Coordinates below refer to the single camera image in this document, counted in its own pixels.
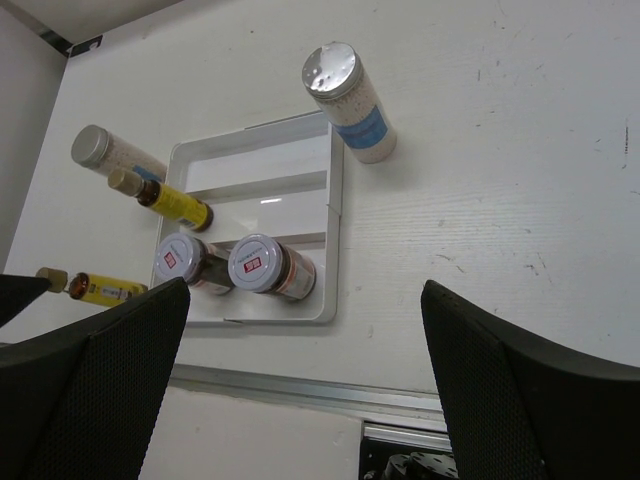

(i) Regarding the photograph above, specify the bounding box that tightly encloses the white divided organizer tray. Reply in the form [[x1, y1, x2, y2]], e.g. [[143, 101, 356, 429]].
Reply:
[[166, 111, 344, 328]]

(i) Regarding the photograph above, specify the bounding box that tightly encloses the small yellow bottle front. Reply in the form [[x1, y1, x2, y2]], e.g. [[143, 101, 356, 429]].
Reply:
[[36, 267, 148, 308]]

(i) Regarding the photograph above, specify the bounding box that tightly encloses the tall jar blue label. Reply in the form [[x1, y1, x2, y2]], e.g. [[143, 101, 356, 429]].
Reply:
[[301, 42, 397, 164], [71, 125, 167, 182]]

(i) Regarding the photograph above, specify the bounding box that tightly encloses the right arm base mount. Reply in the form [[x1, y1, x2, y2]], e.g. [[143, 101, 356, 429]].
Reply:
[[358, 422, 459, 479]]

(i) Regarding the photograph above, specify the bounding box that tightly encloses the spice jar white lid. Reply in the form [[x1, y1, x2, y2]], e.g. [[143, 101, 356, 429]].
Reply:
[[228, 234, 317, 301], [154, 233, 235, 295]]

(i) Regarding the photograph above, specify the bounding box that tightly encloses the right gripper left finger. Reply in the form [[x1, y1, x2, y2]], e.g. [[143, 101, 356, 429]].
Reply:
[[1, 279, 190, 479]]

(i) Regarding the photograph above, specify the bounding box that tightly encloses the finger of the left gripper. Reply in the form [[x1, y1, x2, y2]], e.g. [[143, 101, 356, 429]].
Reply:
[[0, 274, 51, 327]]

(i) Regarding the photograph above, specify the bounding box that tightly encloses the small yellow bottle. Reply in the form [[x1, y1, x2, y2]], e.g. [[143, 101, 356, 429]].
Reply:
[[36, 267, 148, 308], [107, 169, 214, 232]]

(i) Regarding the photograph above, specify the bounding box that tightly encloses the front aluminium rail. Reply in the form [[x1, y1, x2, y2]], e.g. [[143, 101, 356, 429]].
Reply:
[[172, 364, 442, 417]]

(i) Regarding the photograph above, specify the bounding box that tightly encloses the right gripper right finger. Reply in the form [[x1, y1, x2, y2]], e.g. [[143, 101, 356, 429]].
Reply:
[[421, 280, 639, 479]]

